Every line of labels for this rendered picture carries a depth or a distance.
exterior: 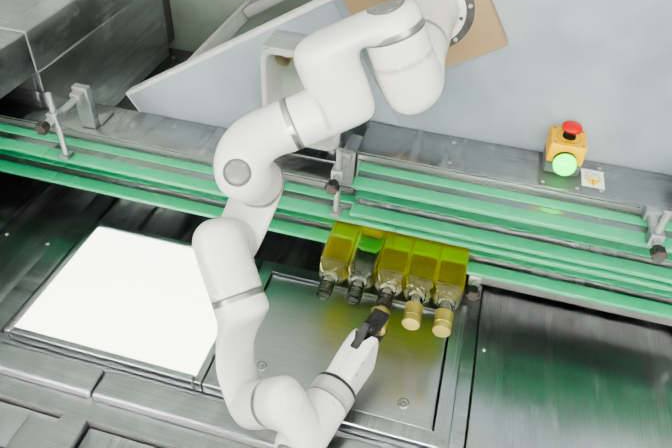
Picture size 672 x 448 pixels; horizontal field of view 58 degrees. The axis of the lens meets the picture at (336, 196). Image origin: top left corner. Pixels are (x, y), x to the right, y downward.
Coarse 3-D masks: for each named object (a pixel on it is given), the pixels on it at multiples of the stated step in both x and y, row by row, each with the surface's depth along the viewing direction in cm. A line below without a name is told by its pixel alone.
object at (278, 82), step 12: (276, 48) 122; (264, 60) 124; (264, 72) 126; (276, 72) 131; (288, 72) 132; (264, 84) 127; (276, 84) 132; (288, 84) 134; (300, 84) 134; (264, 96) 129; (276, 96) 134; (312, 144) 134; (324, 144) 134; (336, 144) 132
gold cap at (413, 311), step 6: (408, 306) 115; (414, 306) 114; (420, 306) 115; (408, 312) 113; (414, 312) 113; (420, 312) 114; (402, 318) 114; (408, 318) 112; (414, 318) 112; (420, 318) 114; (402, 324) 114; (408, 324) 113; (414, 324) 113
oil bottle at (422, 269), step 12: (420, 240) 126; (420, 252) 124; (432, 252) 124; (420, 264) 121; (432, 264) 121; (408, 276) 119; (420, 276) 119; (432, 276) 119; (408, 288) 118; (420, 288) 117; (432, 288) 118
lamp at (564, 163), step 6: (558, 156) 120; (564, 156) 119; (570, 156) 119; (552, 162) 122; (558, 162) 119; (564, 162) 119; (570, 162) 119; (576, 162) 120; (558, 168) 120; (564, 168) 119; (570, 168) 119; (564, 174) 121
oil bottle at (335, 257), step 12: (336, 228) 128; (348, 228) 128; (360, 228) 130; (336, 240) 125; (348, 240) 125; (324, 252) 123; (336, 252) 123; (348, 252) 123; (324, 264) 121; (336, 264) 120; (336, 276) 121
